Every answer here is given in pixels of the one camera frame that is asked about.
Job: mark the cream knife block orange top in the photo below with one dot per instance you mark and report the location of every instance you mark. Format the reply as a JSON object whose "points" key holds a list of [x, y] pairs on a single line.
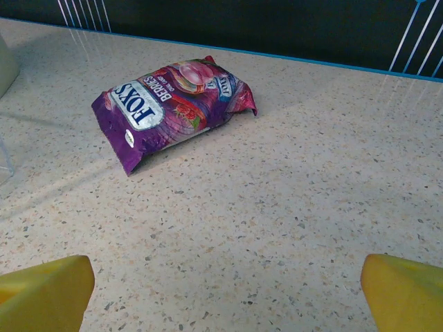
{"points": [[7, 65]]}

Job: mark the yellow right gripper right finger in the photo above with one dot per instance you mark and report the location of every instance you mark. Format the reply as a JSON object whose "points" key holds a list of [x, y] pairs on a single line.
{"points": [[408, 297]]}

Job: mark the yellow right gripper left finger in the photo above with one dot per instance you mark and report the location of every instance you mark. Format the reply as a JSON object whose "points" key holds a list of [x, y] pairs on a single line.
{"points": [[45, 297]]}

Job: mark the clear acrylic card organizer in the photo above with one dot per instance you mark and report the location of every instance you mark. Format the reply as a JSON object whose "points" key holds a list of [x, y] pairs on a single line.
{"points": [[6, 157]]}

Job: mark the purple Fox's candy bag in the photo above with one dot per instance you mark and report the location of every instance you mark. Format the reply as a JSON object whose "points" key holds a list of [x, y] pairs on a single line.
{"points": [[166, 110]]}

